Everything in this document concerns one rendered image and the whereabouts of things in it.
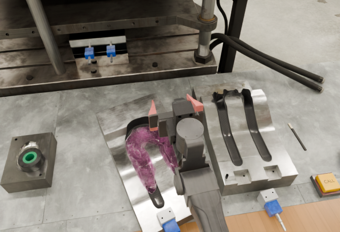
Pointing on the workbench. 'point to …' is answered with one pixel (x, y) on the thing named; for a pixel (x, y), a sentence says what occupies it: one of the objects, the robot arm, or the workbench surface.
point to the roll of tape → (25, 157)
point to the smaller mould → (25, 182)
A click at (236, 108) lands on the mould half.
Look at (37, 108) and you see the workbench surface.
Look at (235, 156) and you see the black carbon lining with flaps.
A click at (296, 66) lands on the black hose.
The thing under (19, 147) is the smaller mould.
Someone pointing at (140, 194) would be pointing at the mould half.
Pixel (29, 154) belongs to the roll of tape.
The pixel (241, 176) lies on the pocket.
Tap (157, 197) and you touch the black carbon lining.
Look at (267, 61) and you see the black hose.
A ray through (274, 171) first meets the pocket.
